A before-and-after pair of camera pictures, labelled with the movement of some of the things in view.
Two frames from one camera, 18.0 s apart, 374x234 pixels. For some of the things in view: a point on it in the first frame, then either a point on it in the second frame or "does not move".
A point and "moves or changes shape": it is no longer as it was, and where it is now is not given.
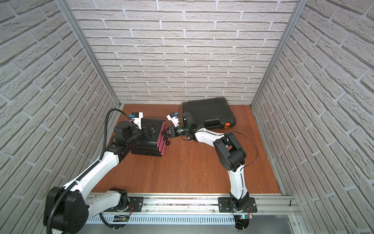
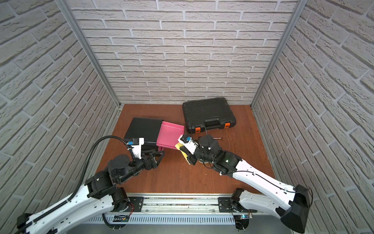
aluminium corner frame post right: [292, 20] does not move
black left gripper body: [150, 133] → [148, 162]
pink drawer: [161, 143] moves or changes shape
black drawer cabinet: [148, 146] does not move
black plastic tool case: [212, 113] does not move
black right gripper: [173, 132] → [191, 160]
